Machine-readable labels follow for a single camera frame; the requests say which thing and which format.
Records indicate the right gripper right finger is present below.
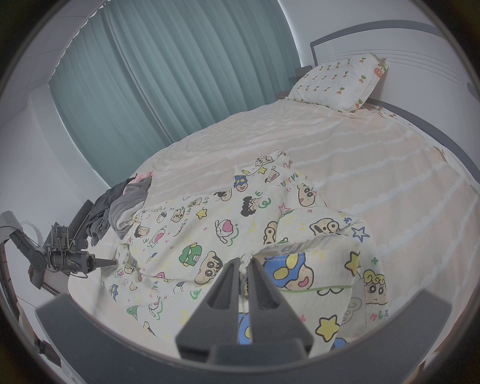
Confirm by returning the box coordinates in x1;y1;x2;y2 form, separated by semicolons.
247;258;314;355

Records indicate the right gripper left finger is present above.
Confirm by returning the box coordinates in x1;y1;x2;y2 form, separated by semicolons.
175;257;241;361

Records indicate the white printed pyjama top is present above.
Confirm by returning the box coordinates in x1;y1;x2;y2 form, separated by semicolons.
100;149;391;352

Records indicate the dark grey garment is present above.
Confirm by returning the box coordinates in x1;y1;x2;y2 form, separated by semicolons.
85;214;115;249

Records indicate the black chair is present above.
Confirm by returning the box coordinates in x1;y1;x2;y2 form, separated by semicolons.
69;199;95;241

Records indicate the black garment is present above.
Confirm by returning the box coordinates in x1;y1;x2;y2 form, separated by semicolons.
91;178;136;227

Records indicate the grey sweater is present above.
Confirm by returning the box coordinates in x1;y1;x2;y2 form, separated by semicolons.
109;180;153;239

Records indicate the bed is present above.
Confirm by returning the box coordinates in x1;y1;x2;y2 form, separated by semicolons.
67;20;480;362

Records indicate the blue-green curtain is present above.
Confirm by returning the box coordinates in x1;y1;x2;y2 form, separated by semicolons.
48;7;178;189
100;0;304;145

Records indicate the grey bedside table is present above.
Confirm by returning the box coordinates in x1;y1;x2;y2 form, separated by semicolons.
277;65;313;101

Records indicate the white printed pillow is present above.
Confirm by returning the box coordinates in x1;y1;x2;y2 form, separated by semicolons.
287;52;389;114

